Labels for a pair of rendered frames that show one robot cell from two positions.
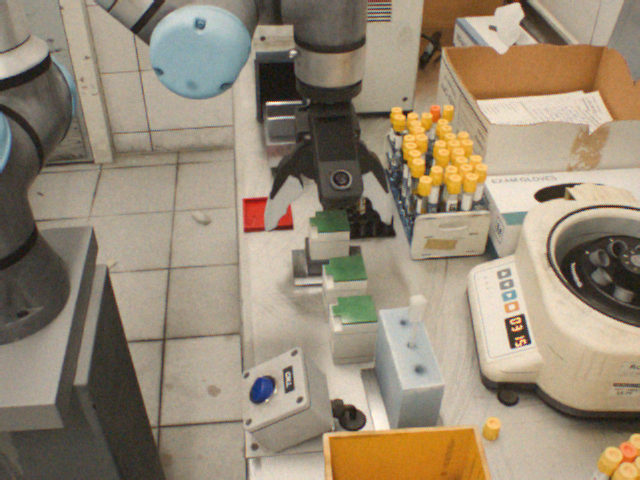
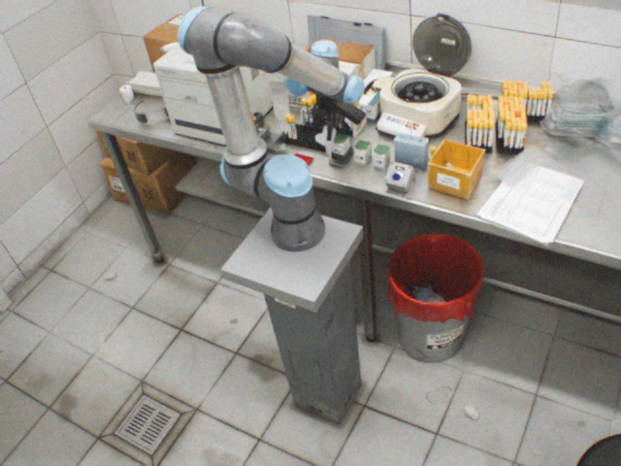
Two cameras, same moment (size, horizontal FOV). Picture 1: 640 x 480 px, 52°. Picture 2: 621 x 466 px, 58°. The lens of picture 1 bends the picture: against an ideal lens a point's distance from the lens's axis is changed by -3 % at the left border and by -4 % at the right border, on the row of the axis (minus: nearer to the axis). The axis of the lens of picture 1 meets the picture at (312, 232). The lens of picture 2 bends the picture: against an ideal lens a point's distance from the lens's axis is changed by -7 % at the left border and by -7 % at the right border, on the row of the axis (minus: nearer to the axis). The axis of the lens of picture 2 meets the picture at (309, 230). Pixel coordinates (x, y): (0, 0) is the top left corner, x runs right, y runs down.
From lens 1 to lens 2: 1.40 m
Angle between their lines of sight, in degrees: 36
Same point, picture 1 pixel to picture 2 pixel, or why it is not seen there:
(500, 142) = not seen: hidden behind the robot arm
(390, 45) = (261, 83)
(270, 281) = (336, 173)
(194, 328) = (186, 313)
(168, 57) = (354, 93)
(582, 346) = (436, 112)
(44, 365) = (343, 226)
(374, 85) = (261, 103)
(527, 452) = not seen: hidden behind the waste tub
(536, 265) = (404, 105)
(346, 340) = (385, 159)
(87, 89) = not seen: outside the picture
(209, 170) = (74, 257)
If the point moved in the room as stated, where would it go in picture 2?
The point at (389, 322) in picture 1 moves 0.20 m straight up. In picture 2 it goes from (400, 139) to (398, 83)
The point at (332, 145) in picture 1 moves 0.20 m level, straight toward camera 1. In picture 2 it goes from (347, 107) to (406, 124)
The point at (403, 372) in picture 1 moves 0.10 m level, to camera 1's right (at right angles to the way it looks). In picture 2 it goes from (419, 144) to (433, 126)
